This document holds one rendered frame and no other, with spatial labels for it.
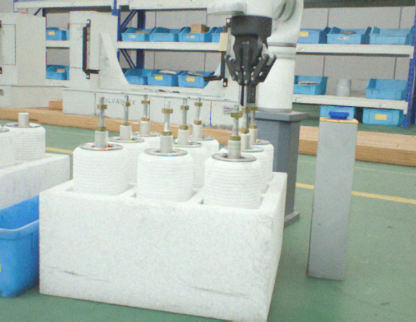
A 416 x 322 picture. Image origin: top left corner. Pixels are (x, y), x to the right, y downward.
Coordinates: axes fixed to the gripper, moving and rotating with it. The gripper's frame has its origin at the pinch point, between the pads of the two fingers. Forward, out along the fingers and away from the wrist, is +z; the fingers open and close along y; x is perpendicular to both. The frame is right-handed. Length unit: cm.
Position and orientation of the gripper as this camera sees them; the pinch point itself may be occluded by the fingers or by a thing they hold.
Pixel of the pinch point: (246, 96)
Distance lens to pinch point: 96.9
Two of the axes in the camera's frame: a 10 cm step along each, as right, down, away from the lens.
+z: -0.5, 9.9, 1.6
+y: -5.6, -1.6, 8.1
